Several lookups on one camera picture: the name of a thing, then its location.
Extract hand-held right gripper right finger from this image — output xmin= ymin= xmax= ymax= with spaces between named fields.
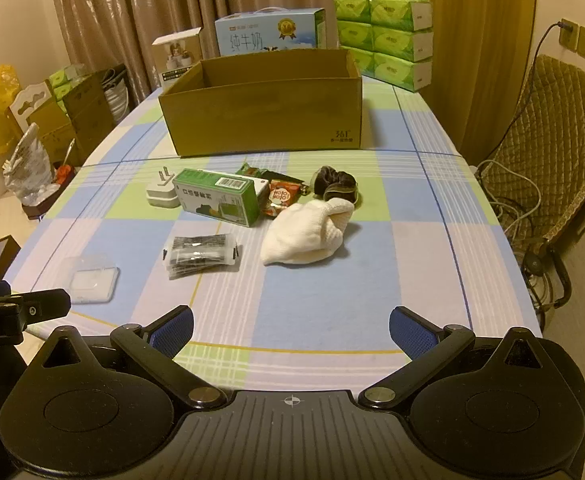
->
xmin=357 ymin=306 xmax=543 ymax=409

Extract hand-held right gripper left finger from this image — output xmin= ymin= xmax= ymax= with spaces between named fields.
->
xmin=42 ymin=305 xmax=229 ymax=411

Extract pack of black sachets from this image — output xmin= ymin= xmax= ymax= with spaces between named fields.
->
xmin=162 ymin=233 xmax=240 ymax=279

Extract green and white carton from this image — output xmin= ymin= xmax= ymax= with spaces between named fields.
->
xmin=172 ymin=169 xmax=260 ymax=228

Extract white knitted sock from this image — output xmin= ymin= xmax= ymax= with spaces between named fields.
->
xmin=261 ymin=198 xmax=353 ymax=266

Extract dark brown fuzzy socks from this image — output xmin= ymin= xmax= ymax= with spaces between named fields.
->
xmin=311 ymin=165 xmax=359 ymax=207

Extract clear plastic case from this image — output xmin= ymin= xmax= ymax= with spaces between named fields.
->
xmin=62 ymin=256 xmax=120 ymax=305

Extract dark wooden tray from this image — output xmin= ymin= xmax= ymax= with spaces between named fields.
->
xmin=21 ymin=180 xmax=64 ymax=222

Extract white plastic bag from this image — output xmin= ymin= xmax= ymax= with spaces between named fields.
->
xmin=3 ymin=122 xmax=56 ymax=204

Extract white charger plug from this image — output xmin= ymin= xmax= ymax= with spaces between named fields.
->
xmin=146 ymin=167 xmax=180 ymax=209

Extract small brown cardboard box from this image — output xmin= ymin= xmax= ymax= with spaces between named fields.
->
xmin=26 ymin=105 xmax=80 ymax=167

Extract red orange snack packet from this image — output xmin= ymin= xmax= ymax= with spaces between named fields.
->
xmin=261 ymin=176 xmax=307 ymax=219

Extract white cardboard holder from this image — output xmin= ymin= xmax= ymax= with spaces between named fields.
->
xmin=6 ymin=79 xmax=56 ymax=136

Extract large brown cardboard box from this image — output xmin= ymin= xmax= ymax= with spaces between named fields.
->
xmin=62 ymin=64 xmax=129 ymax=147

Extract green tissue packs in box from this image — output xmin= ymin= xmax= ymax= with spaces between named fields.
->
xmin=48 ymin=64 xmax=92 ymax=106

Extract chair with quilted cover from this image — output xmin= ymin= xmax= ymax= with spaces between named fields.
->
xmin=475 ymin=55 xmax=585 ymax=311

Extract white product box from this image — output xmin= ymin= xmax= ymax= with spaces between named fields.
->
xmin=151 ymin=27 xmax=204 ymax=92

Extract golden curtain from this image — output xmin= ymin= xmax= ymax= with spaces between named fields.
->
xmin=391 ymin=0 xmax=539 ymax=160

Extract stack of green tissue packs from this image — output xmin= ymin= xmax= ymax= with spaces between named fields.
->
xmin=333 ymin=0 xmax=433 ymax=93

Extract blue milk carton box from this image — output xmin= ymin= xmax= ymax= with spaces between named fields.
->
xmin=215 ymin=7 xmax=327 ymax=57

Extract brown curtain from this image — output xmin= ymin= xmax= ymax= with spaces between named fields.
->
xmin=46 ymin=0 xmax=344 ymax=106

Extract orange handled screwdriver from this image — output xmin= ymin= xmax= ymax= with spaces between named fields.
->
xmin=55 ymin=139 xmax=78 ymax=187

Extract black cables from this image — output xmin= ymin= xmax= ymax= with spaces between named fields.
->
xmin=520 ymin=247 xmax=573 ymax=333

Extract white cables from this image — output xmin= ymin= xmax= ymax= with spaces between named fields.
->
xmin=477 ymin=159 xmax=544 ymax=243

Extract black plug with cable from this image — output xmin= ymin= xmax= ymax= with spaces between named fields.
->
xmin=510 ymin=19 xmax=576 ymax=131

